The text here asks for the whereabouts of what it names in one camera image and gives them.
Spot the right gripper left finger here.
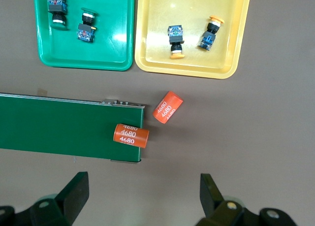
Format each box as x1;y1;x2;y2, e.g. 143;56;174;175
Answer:
0;171;90;226

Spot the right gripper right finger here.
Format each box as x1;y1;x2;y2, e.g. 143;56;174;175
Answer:
195;173;299;226

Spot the orange cylinder battery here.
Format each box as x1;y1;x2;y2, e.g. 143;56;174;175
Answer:
152;91;184;125
113;123;150;149

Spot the yellow push button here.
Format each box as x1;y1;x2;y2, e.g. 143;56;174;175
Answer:
167;25;186;60
197;15;225;51

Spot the green push button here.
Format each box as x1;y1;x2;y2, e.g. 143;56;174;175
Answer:
47;0;68;30
76;7;98;43

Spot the green conveyor belt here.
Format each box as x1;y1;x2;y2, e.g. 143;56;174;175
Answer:
0;92;146;164

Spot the yellow plastic tray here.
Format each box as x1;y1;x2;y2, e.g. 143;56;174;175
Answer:
134;0;252;80

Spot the green plastic tray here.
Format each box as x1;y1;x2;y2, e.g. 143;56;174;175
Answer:
32;0;136;72

